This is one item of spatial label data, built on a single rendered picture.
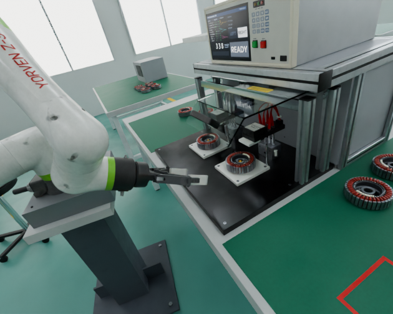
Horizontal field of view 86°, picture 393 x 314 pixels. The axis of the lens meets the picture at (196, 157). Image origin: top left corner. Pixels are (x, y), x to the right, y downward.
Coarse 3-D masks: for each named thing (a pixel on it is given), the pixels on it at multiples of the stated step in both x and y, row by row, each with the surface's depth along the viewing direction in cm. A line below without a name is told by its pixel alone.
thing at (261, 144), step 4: (260, 144) 86; (264, 144) 84; (268, 144) 84; (276, 144) 82; (280, 144) 82; (260, 148) 87; (264, 148) 84; (268, 148) 82; (272, 148) 81; (276, 148) 82; (280, 148) 83; (260, 152) 88; (264, 152) 85; (268, 152) 83; (272, 152) 82; (280, 152) 84; (268, 156) 84; (272, 156) 83
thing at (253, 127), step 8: (248, 128) 77; (256, 128) 76; (264, 128) 75; (272, 128) 78; (280, 128) 79; (248, 136) 77; (256, 136) 75; (264, 136) 77; (272, 136) 81; (248, 144) 75; (272, 144) 82
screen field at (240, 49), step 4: (232, 44) 78; (236, 44) 76; (240, 44) 74; (244, 44) 73; (232, 48) 79; (236, 48) 77; (240, 48) 75; (244, 48) 73; (232, 52) 80; (236, 52) 78; (240, 52) 76; (244, 52) 74; (248, 52) 72; (232, 56) 81; (236, 56) 78; (240, 56) 77; (244, 56) 75; (248, 56) 73
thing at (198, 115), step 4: (192, 112) 62; (196, 112) 60; (192, 116) 62; (196, 116) 60; (200, 116) 58; (204, 116) 57; (200, 120) 58; (204, 120) 56; (208, 120) 55; (212, 120) 54; (208, 124) 54; (212, 124) 55; (216, 124) 55; (216, 128) 56
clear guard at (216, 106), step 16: (208, 96) 70; (224, 96) 67; (240, 96) 64; (256, 96) 61; (272, 96) 59; (288, 96) 56; (208, 112) 62; (224, 112) 56; (240, 112) 53; (256, 112) 51; (208, 128) 59; (224, 128) 54; (224, 144) 52
